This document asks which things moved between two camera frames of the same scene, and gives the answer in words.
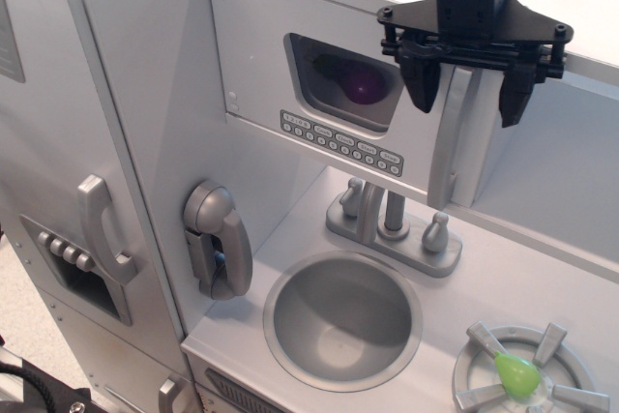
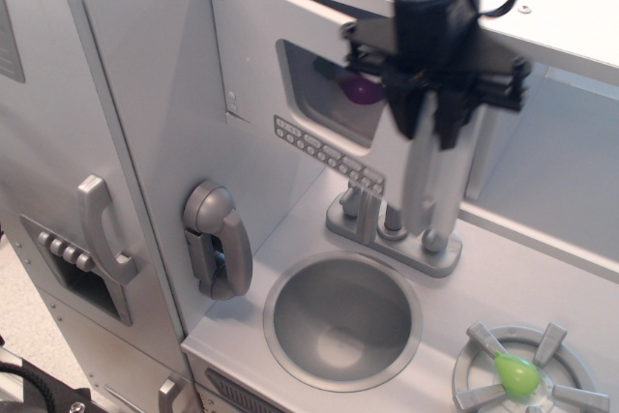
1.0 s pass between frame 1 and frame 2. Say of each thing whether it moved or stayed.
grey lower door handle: stayed
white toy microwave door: moved
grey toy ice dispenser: stayed
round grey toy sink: stayed
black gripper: moved
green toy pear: stayed
